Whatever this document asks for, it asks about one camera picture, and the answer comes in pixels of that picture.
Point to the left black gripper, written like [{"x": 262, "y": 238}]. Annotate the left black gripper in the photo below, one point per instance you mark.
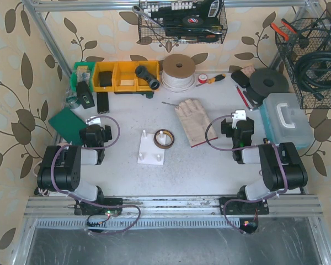
[{"x": 107, "y": 133}]

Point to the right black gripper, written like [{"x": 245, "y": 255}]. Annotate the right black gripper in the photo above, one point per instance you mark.
[{"x": 225, "y": 126}]

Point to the beige work glove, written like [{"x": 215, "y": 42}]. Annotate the beige work glove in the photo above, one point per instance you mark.
[{"x": 194, "y": 120}]

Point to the brown tape roll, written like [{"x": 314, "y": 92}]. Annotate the brown tape roll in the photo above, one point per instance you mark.
[{"x": 164, "y": 139}]

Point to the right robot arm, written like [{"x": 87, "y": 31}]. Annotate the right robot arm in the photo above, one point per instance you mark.
[{"x": 281, "y": 169}]

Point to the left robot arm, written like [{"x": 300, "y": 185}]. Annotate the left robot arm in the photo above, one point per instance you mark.
[{"x": 63, "y": 172}]

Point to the green notebook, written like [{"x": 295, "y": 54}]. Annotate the green notebook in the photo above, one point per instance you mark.
[{"x": 68, "y": 125}]

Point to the black meter device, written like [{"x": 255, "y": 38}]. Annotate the black meter device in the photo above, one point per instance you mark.
[{"x": 84, "y": 95}]

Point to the glass jar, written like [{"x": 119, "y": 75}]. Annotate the glass jar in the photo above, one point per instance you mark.
[{"x": 72, "y": 101}]

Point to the clear teal toolbox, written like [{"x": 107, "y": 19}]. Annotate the clear teal toolbox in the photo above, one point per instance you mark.
[{"x": 285, "y": 121}]

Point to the black box with sponge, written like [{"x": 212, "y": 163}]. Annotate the black box with sponge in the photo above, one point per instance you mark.
[{"x": 242, "y": 76}]

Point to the black box in bin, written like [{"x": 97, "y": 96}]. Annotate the black box in bin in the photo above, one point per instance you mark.
[{"x": 105, "y": 78}]

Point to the yellow black screwdriver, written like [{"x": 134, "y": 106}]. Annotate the yellow black screwdriver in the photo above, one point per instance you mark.
[{"x": 213, "y": 80}]

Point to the yellow bin middle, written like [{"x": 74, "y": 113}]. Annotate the yellow bin middle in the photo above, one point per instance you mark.
[{"x": 124, "y": 77}]

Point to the yellow bin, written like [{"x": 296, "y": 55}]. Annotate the yellow bin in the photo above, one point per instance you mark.
[
  {"x": 99, "y": 67},
  {"x": 124, "y": 77},
  {"x": 153, "y": 68}
]

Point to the green bin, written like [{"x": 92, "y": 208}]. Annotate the green bin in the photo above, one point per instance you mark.
[{"x": 82, "y": 71}]

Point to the red white tape roll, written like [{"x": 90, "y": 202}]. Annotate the red white tape roll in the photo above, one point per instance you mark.
[{"x": 202, "y": 78}]

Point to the yellow bin left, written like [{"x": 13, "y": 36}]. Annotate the yellow bin left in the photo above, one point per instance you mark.
[{"x": 99, "y": 67}]

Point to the yellow bin right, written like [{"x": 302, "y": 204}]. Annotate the yellow bin right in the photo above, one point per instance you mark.
[{"x": 153, "y": 68}]

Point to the long black screwdriver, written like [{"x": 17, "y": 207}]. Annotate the long black screwdriver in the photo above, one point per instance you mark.
[{"x": 175, "y": 105}]

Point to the black pipe fitting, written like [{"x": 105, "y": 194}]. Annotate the black pipe fitting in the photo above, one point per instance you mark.
[{"x": 142, "y": 73}]

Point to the orange pliers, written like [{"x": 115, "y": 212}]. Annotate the orange pliers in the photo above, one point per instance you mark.
[{"x": 285, "y": 26}]

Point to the black tape roll in basket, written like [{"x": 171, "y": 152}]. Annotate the black tape roll in basket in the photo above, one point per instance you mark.
[{"x": 192, "y": 21}]

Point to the silver wrench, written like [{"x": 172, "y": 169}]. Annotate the silver wrench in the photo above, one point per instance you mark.
[{"x": 137, "y": 10}]

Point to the red handled hex key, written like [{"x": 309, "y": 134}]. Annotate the red handled hex key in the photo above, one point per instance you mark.
[{"x": 248, "y": 102}]

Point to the black rail block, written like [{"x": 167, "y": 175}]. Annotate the black rail block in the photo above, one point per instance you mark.
[{"x": 102, "y": 102}]

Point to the white peg base plate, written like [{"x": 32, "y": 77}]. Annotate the white peg base plate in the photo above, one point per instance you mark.
[{"x": 149, "y": 153}]

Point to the white cable spool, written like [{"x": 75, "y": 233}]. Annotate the white cable spool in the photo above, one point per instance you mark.
[{"x": 178, "y": 75}]

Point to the wire basket right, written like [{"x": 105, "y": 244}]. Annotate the wire basket right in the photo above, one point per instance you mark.
[{"x": 307, "y": 57}]

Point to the wire basket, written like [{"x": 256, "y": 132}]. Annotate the wire basket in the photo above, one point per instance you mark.
[
  {"x": 307, "y": 57},
  {"x": 180, "y": 22}
]

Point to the wire basket top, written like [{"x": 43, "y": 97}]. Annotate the wire basket top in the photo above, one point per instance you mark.
[{"x": 180, "y": 22}]

